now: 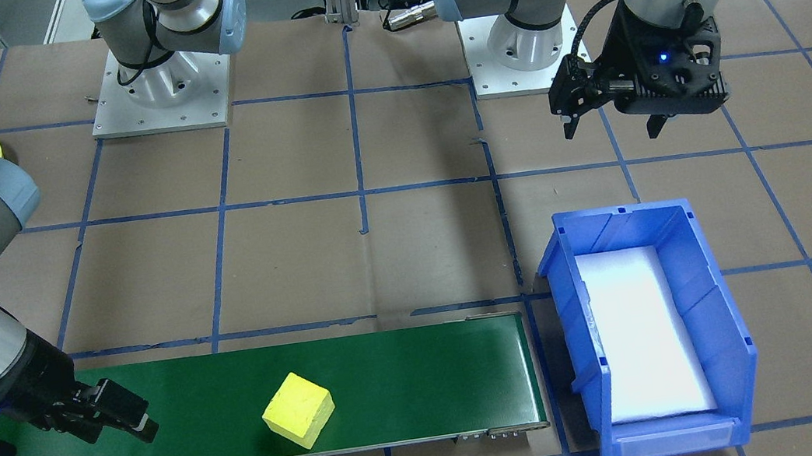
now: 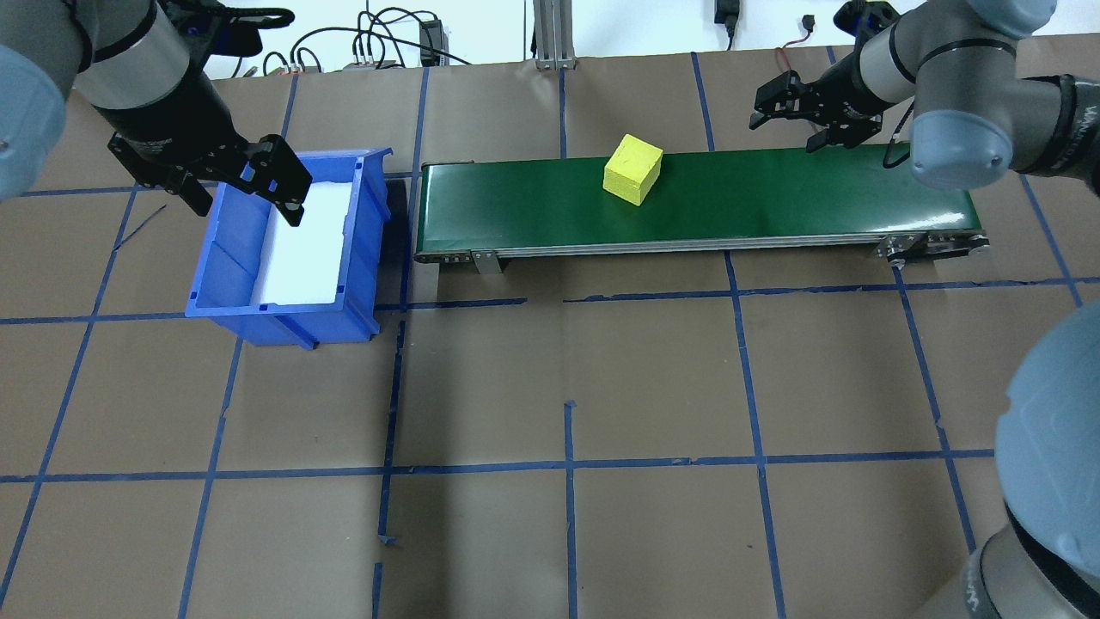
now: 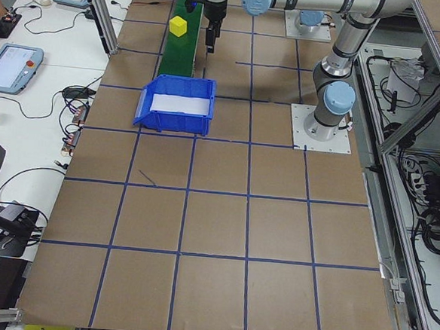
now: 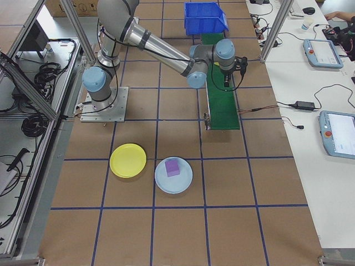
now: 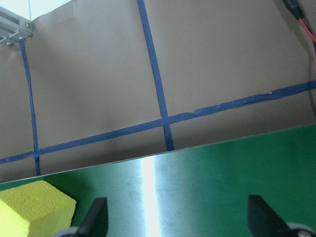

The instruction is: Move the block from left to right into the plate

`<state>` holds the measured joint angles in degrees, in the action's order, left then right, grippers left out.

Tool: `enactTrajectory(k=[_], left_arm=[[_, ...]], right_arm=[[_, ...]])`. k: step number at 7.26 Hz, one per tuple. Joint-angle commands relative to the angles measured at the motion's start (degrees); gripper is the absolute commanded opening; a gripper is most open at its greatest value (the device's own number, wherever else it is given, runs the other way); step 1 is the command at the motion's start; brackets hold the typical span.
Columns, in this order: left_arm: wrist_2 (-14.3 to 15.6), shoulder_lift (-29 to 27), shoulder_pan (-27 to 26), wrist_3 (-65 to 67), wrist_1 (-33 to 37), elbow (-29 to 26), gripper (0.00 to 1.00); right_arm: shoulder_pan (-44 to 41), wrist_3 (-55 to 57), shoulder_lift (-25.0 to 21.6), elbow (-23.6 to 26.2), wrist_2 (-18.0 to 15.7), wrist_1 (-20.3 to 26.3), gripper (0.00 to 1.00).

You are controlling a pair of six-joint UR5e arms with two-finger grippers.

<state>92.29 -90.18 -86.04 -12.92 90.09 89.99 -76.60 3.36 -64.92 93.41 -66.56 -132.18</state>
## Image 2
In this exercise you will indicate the yellow foam cube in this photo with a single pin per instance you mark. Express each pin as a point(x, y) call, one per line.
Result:
point(632, 172)

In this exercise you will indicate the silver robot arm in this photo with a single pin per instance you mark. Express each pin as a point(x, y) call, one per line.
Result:
point(971, 137)
point(129, 52)

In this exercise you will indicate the white foam pad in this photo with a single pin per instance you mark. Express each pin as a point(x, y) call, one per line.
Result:
point(309, 249)

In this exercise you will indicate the green conveyor belt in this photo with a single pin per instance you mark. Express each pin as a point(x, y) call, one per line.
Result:
point(773, 198)

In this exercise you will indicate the small black power adapter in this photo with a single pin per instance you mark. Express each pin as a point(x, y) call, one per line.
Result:
point(727, 13)

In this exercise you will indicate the small electronics board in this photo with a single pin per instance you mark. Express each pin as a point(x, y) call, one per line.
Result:
point(371, 62)

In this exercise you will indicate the blue plastic storage bin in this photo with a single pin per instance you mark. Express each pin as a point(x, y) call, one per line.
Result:
point(292, 331)

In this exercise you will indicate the long black power adapter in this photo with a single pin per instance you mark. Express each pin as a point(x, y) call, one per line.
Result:
point(431, 43)

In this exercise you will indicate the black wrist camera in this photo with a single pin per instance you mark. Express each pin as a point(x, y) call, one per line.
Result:
point(215, 30)
point(864, 17)

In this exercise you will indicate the aluminium profile post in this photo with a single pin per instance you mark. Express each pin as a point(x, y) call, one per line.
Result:
point(554, 34)

